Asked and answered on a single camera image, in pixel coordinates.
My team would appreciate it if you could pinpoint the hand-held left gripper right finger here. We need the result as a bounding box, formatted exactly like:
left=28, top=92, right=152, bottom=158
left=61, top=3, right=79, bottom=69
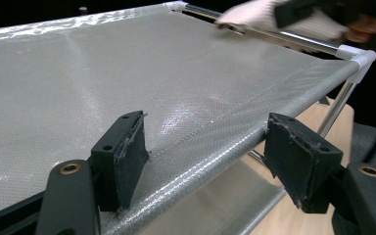
left=263, top=112, right=345, bottom=214

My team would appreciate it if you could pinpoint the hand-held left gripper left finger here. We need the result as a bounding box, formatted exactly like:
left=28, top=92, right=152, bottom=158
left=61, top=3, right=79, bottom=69
left=89, top=110, right=151, bottom=213

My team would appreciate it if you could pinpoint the two-tier metal frame rack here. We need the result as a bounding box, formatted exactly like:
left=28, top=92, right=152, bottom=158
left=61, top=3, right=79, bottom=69
left=0, top=0, right=376, bottom=235

